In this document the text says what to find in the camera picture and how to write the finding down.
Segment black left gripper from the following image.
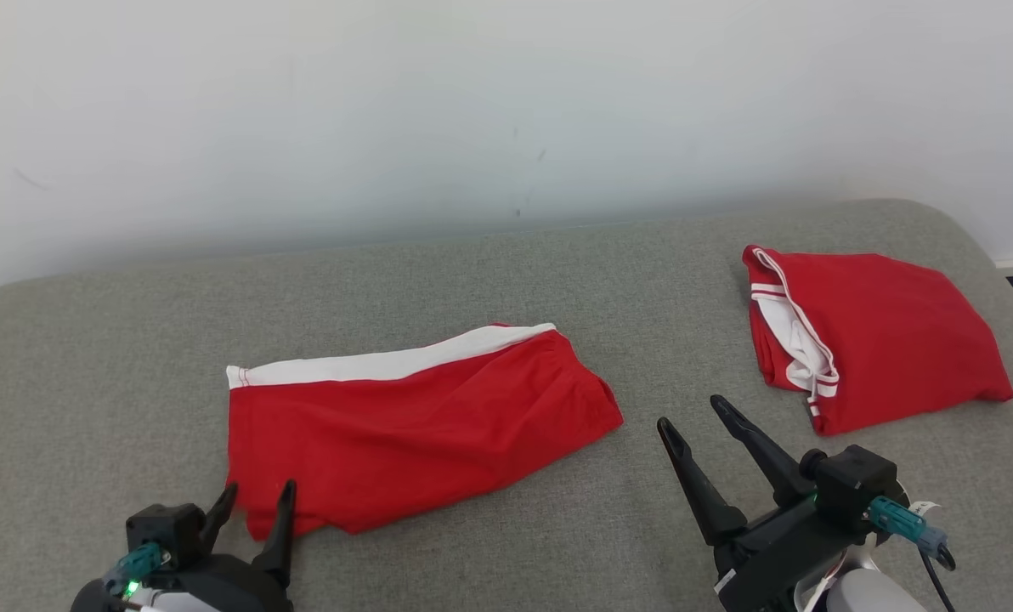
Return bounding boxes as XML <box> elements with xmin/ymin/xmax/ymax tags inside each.
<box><xmin>71</xmin><ymin>479</ymin><xmax>298</xmax><ymax>612</ymax></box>

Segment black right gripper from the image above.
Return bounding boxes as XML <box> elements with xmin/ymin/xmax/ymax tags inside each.
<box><xmin>656</xmin><ymin>394</ymin><xmax>866</xmax><ymax>612</ymax></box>

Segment red shorts with white bands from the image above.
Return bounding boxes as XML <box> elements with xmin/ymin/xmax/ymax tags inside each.
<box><xmin>225</xmin><ymin>321</ymin><xmax>625</xmax><ymax>542</ymax></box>

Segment red basketball jersey number 23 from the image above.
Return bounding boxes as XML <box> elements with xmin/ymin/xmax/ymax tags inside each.
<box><xmin>741</xmin><ymin>244</ymin><xmax>1013</xmax><ymax>438</ymax></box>

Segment teal left camera cable connector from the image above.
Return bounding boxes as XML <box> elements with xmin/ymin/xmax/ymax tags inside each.
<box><xmin>101</xmin><ymin>541</ymin><xmax>169</xmax><ymax>598</ymax></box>

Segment teal camera cable connector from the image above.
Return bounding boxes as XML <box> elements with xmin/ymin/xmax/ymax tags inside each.
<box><xmin>865</xmin><ymin>495</ymin><xmax>951</xmax><ymax>559</ymax></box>
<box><xmin>101</xmin><ymin>541</ymin><xmax>169</xmax><ymax>598</ymax></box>

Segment teal right camera cable connector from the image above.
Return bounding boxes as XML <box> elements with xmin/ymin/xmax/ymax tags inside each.
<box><xmin>865</xmin><ymin>495</ymin><xmax>951</xmax><ymax>559</ymax></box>

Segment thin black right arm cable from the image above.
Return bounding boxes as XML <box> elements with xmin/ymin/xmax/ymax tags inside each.
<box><xmin>917</xmin><ymin>544</ymin><xmax>959</xmax><ymax>612</ymax></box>

